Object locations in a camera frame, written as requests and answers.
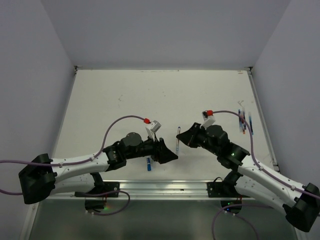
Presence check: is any aluminium front rail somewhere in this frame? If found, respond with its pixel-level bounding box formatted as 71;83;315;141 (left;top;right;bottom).
36;174;278;201

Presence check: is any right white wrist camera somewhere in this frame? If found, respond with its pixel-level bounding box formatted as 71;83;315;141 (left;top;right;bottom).
201;110;216;129

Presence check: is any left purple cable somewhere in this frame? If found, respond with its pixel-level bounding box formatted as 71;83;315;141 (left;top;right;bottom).
0;115;150;216

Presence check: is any blue pen at right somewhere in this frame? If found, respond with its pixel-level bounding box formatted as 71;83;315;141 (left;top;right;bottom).
238;109;243;130

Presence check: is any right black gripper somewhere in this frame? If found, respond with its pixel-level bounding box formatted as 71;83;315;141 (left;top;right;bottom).
176;121;220;156

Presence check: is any blue white pen far right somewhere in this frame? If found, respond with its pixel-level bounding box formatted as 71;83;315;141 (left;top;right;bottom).
248;112;254;136

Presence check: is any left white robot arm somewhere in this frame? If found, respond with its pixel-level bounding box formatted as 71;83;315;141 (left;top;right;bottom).
18;132;178;205

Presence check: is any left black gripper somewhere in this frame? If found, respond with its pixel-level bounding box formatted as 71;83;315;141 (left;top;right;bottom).
125;131;178;163

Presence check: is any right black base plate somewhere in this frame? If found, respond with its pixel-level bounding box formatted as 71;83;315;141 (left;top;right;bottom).
206;181;240;198

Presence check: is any clear slim pen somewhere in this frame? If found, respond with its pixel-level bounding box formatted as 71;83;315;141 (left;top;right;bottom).
175;126;181;154

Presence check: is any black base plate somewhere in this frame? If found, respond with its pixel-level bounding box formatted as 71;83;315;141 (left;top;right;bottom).
74;181;120;198
206;181;240;198

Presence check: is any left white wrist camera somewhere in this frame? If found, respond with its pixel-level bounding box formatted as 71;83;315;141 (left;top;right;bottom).
145;120;162;140

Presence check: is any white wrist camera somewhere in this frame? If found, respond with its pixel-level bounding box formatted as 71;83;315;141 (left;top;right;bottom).
201;110;216;129
145;120;162;140

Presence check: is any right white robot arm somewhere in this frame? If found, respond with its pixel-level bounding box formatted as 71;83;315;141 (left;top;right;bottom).
176;123;320;233

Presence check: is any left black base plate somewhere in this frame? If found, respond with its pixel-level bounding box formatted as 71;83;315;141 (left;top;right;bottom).
74;181;120;198

